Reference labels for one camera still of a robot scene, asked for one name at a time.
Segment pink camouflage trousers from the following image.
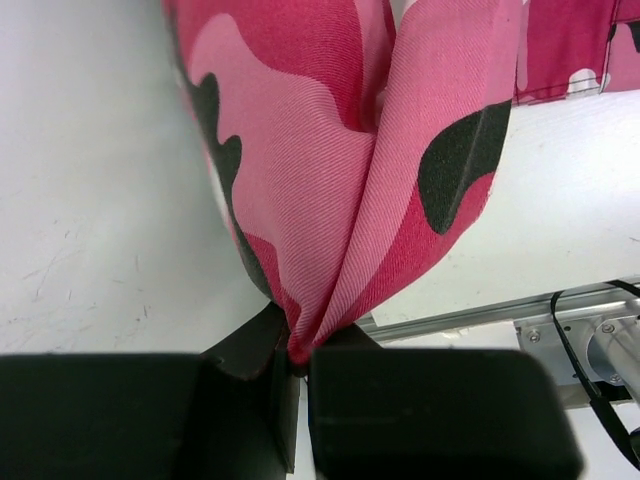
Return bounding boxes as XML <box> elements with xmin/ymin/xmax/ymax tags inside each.
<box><xmin>164</xmin><ymin>1</ymin><xmax>639</xmax><ymax>365</ymax></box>

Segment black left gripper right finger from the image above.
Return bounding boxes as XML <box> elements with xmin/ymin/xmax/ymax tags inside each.
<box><xmin>308</xmin><ymin>336</ymin><xmax>584</xmax><ymax>479</ymax></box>

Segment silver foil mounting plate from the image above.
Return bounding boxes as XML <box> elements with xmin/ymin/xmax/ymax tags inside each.
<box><xmin>358</xmin><ymin>285</ymin><xmax>639</xmax><ymax>408</ymax></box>

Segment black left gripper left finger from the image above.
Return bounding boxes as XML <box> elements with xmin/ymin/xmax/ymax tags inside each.
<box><xmin>1</xmin><ymin>304</ymin><xmax>295</xmax><ymax>479</ymax></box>

